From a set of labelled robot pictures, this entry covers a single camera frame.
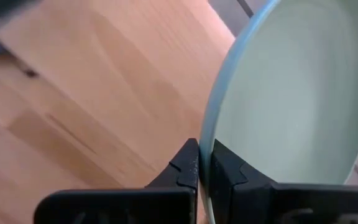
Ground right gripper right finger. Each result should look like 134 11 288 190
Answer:
209 139 358 224

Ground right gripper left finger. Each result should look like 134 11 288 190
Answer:
33 138 200 224

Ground sage green plate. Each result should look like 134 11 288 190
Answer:
198 0 358 224

